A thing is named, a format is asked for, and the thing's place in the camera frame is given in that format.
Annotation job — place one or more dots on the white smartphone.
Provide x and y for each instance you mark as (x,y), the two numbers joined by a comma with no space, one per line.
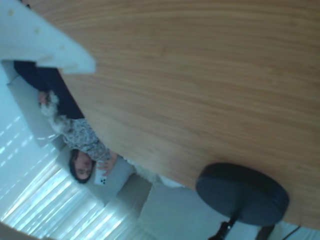
(101,180)

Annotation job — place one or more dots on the person's hand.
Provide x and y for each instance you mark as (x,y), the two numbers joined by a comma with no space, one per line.
(43,98)
(108,165)

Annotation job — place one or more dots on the white fluffy dog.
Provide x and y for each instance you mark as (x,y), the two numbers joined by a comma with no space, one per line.
(57,122)

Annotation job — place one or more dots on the person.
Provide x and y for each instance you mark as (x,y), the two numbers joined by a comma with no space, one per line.
(82,140)

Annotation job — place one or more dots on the white sheer curtain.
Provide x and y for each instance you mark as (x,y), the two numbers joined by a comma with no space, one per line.
(37,200)

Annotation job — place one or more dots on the grey sofa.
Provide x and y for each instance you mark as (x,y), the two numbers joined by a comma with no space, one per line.
(132,195)

